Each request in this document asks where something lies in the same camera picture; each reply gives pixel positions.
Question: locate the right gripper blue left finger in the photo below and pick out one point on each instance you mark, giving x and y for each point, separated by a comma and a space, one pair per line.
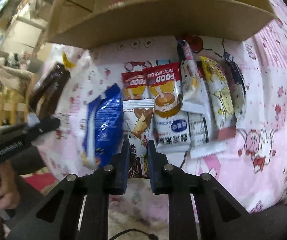
121, 166

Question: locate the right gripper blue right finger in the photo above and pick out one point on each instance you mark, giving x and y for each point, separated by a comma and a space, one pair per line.
156, 163

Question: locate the blue snack bag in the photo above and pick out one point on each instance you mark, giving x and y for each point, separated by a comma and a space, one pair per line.
104, 128

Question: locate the white brown wafer snack packet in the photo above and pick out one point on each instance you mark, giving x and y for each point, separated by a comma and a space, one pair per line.
138, 117

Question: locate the dark brown snack packet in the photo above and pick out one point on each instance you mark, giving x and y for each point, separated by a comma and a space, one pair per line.
44, 99

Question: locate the red rice cake packet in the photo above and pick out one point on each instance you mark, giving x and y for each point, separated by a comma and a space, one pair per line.
135, 87
165, 88

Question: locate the yellow cartoon snack packet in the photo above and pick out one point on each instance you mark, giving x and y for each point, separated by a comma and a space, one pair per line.
219, 92

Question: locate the dark cartoon snack packet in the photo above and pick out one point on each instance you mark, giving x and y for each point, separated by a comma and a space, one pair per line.
237, 87

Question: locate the pink cartoon bed sheet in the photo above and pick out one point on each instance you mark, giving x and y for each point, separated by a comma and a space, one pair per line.
253, 168

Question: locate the brown cardboard box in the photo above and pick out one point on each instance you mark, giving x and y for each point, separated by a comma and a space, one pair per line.
91, 23

